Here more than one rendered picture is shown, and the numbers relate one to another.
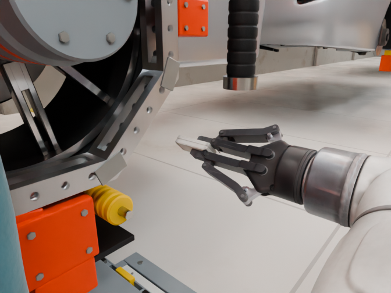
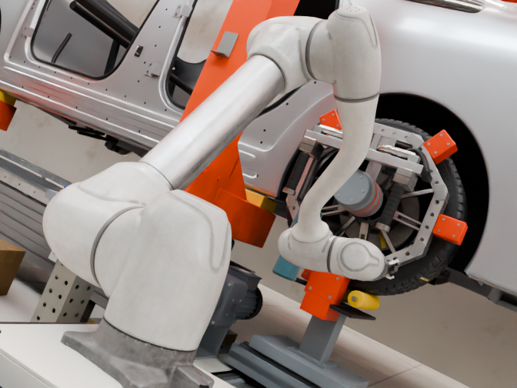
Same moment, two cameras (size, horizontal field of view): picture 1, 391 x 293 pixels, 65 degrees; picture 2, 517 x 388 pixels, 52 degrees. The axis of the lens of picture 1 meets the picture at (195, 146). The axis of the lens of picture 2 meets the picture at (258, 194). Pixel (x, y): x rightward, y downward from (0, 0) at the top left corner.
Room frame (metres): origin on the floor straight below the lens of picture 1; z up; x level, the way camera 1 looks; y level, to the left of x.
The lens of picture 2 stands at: (-0.33, -1.57, 0.62)
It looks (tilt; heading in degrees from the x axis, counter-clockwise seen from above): 3 degrees up; 78
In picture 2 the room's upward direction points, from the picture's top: 23 degrees clockwise
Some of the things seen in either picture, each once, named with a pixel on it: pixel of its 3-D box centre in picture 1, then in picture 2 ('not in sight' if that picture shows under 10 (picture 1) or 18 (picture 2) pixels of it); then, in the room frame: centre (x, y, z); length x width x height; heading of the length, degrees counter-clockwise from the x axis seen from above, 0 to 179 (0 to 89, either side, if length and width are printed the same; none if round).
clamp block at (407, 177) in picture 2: not in sight; (405, 178); (0.41, -0.03, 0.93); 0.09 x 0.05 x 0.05; 49
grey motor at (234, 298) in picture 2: not in sight; (225, 313); (0.16, 0.41, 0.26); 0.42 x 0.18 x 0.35; 49
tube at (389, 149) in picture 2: not in sight; (401, 149); (0.41, 0.07, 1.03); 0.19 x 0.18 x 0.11; 49
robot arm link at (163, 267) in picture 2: not in sight; (172, 261); (-0.23, -0.72, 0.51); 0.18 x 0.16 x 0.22; 130
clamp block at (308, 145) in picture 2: not in sight; (311, 148); (0.16, 0.19, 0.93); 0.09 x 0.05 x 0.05; 49
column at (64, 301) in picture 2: not in sight; (72, 281); (-0.39, 0.23, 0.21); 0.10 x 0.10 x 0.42; 49
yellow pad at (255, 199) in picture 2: not in sight; (255, 199); (0.16, 0.71, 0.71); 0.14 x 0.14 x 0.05; 49
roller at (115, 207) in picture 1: (85, 190); (365, 300); (0.58, 0.23, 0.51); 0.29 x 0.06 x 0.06; 49
